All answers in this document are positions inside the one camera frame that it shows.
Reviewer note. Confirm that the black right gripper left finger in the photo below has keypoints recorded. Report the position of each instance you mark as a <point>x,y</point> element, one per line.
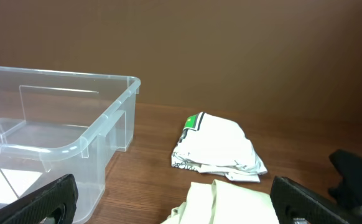
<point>55,202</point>

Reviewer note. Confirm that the black garment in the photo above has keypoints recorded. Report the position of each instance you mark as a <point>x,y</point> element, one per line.
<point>348,193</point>

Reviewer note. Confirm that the white shirt with green tag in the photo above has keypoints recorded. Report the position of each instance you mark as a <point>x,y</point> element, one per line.
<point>214,145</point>

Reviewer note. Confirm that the clear plastic storage bin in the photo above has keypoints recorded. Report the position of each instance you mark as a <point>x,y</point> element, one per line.
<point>54,123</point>

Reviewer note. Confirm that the cream cloth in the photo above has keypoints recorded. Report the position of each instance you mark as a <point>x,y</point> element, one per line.
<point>223,203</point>

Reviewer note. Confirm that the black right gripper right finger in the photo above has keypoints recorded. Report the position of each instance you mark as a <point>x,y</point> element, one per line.
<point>294,203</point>

